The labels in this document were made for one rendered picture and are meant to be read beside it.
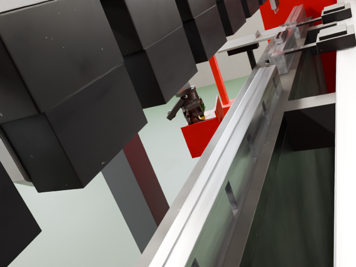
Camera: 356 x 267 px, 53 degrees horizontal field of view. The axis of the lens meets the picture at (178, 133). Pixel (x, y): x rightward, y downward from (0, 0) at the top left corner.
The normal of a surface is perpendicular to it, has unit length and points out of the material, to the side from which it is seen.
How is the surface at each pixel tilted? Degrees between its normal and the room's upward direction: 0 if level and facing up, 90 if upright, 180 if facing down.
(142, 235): 90
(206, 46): 90
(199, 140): 90
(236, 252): 0
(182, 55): 90
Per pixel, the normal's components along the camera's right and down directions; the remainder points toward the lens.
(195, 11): 0.87, -0.14
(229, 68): -0.30, 0.45
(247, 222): -0.33, -0.88
